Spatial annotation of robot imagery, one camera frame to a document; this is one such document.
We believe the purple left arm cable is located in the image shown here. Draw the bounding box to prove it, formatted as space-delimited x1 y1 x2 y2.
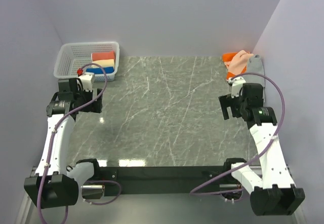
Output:
36 62 122 224

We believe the red rolled towel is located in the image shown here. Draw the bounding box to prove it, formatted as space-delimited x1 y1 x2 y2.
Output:
91 51 115 61

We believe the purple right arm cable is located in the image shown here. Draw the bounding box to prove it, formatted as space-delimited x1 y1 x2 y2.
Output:
189 72 285 197

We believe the blue rolled towel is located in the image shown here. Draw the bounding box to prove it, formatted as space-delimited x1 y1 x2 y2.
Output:
86 67 114 74

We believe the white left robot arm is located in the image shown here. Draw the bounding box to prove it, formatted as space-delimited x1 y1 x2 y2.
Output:
24 73 102 209

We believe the grey towel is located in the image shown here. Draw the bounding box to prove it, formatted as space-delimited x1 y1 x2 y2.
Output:
244 55 266 102

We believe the cream rolled towel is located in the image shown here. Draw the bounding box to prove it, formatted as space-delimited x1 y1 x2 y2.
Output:
93 59 115 68

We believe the white plastic basket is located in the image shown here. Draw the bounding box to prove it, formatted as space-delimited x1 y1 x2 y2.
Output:
54 41 120 81

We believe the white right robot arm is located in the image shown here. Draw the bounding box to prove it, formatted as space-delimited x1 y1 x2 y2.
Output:
219 78 305 216

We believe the orange cartoon towel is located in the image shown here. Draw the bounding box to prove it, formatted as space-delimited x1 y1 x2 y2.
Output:
222 50 254 80

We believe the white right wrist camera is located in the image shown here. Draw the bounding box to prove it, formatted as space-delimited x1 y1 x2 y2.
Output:
228 76 246 98

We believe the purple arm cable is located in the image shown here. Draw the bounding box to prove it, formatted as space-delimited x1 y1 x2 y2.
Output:
36 62 122 224
189 72 285 197

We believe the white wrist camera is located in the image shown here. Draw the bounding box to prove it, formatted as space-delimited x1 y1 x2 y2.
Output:
76 69 95 92
228 76 246 98

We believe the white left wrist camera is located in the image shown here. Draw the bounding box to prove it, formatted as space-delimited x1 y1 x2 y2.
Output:
76 69 95 92

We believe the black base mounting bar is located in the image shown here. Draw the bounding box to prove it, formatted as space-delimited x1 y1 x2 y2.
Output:
83 166 225 196

